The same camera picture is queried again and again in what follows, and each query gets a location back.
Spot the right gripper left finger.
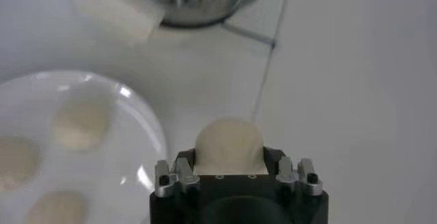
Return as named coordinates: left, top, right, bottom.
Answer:
left=154, top=148, right=201, bottom=199

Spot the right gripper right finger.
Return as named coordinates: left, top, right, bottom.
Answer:
left=262, top=146, right=324, bottom=197

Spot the white steamed baozi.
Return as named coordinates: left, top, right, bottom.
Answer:
left=0, top=136, right=44, bottom=192
left=25, top=190, right=89, bottom=224
left=51, top=92, right=113, bottom=151
left=193, top=117, right=269, bottom=176

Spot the white round plate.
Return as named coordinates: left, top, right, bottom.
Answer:
left=0, top=70, right=168, bottom=224

